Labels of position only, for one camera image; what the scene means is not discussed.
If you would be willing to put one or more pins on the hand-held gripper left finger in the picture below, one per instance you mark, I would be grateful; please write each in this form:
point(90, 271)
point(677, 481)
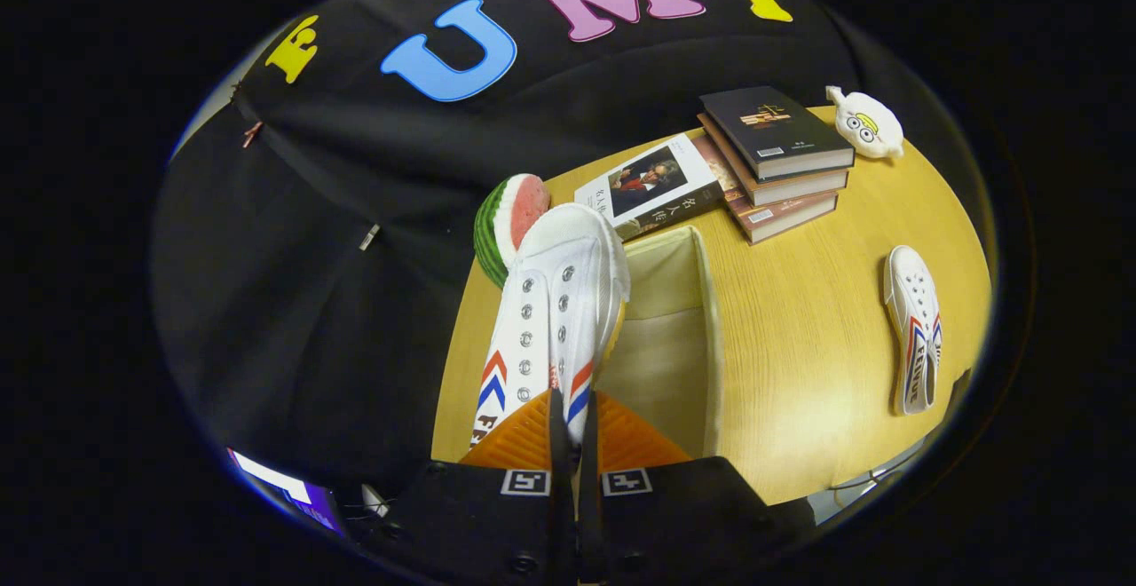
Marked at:
point(559, 515)

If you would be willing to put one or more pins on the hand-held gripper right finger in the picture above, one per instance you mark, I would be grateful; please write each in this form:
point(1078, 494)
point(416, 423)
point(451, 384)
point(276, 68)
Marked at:
point(589, 515)

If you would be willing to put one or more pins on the beige fabric storage box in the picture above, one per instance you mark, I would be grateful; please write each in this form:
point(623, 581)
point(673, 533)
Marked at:
point(666, 346)

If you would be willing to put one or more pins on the white striped canvas shoe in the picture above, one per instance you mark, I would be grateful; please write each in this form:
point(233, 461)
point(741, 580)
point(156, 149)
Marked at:
point(555, 284)
point(910, 302)

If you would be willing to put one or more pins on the computer monitor screen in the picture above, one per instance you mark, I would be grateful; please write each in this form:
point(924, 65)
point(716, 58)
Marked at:
point(293, 493)

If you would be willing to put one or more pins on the watermelon slice toy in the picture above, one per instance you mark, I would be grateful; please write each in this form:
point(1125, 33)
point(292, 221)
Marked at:
point(493, 231)

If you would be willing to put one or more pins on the black backdrop cloth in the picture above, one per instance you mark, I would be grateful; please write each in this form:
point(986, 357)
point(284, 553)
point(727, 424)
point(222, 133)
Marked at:
point(355, 302)

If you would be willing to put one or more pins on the silver cloth clip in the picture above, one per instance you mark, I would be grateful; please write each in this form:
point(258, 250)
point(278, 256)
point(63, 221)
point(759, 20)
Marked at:
point(369, 236)

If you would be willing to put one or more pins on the white portrait cover book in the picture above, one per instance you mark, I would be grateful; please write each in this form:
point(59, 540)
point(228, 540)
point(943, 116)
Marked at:
point(657, 182)

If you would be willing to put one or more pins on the brown book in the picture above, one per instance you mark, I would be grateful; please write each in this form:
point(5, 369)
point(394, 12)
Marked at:
point(799, 188)
point(785, 216)

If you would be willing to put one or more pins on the white plush toy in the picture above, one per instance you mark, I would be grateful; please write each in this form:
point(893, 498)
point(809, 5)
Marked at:
point(870, 129)

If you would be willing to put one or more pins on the red cloth clip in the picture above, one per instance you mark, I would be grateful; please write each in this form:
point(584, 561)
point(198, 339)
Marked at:
point(252, 133)

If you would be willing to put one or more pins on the black table edge bracket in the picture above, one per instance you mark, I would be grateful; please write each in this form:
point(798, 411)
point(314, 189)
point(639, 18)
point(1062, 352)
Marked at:
point(958, 391)

